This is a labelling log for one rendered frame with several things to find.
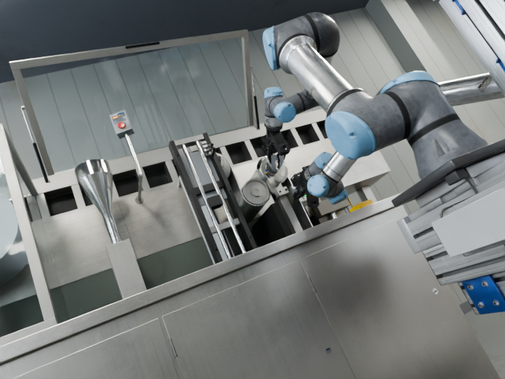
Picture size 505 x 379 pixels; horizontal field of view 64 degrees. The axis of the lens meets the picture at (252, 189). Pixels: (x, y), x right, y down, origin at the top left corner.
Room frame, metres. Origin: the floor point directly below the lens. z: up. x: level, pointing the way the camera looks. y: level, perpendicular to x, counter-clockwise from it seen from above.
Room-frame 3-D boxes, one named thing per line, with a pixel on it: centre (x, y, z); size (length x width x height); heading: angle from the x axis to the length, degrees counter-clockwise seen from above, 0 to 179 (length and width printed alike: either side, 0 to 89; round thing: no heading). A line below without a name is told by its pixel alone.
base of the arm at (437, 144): (0.88, -0.43, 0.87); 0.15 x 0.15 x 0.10
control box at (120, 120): (1.53, 0.40, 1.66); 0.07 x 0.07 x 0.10; 9
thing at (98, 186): (1.53, 0.58, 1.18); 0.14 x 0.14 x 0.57
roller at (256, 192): (1.80, 0.04, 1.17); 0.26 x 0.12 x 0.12; 24
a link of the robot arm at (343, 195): (1.49, -0.28, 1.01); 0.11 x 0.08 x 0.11; 153
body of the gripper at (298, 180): (1.65, -0.22, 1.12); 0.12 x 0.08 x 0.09; 24
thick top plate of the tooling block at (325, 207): (1.95, -0.22, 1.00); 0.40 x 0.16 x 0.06; 24
